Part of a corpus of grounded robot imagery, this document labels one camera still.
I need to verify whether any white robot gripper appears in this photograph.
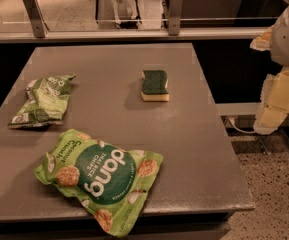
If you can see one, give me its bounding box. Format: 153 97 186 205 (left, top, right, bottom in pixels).
250 5 289 135

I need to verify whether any green and yellow sponge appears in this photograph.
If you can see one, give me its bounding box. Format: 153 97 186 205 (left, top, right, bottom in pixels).
141 70 169 102

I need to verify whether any green dang rice chip bag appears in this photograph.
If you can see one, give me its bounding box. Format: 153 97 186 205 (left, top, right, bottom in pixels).
34 129 163 237

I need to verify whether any crumpled green snack bag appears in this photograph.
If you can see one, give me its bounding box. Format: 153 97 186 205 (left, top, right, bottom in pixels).
8 74 76 129

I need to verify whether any horizontal metal rail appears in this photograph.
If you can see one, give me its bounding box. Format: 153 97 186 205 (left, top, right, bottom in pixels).
0 27 266 43

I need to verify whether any white cable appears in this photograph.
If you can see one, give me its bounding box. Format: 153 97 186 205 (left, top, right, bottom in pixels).
228 117 257 134

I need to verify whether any right metal rail bracket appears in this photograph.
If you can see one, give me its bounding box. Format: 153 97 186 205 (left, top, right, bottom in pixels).
168 0 183 36

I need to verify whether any metal rail bracket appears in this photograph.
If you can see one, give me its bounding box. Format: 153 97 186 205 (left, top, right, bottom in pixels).
168 0 183 36
22 0 46 38

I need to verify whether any left metal rail bracket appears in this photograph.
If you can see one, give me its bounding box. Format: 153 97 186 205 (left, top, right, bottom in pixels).
22 0 46 38

